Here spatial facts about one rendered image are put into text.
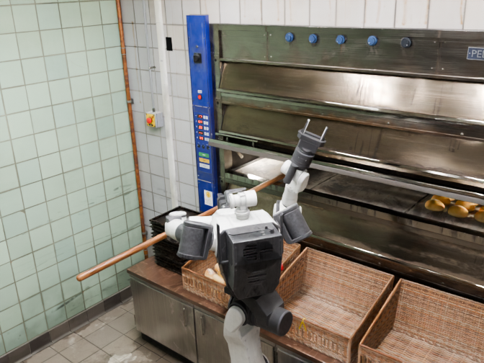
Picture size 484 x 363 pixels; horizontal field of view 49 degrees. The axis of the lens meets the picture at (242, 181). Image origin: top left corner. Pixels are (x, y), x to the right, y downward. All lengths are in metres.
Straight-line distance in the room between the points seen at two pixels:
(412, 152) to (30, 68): 2.27
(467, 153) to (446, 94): 0.28
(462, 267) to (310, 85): 1.19
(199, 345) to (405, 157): 1.66
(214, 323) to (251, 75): 1.45
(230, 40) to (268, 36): 0.28
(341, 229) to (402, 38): 1.08
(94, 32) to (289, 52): 1.42
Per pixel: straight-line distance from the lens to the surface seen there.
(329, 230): 3.04
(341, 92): 2.76
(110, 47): 3.82
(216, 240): 2.14
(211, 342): 3.26
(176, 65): 3.50
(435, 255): 2.81
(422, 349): 2.88
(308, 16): 2.82
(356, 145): 2.78
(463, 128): 2.55
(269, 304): 2.27
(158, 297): 3.45
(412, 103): 2.60
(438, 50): 2.55
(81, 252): 3.96
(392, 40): 2.63
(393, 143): 2.70
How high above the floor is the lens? 2.32
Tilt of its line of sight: 21 degrees down
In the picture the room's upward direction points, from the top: 2 degrees counter-clockwise
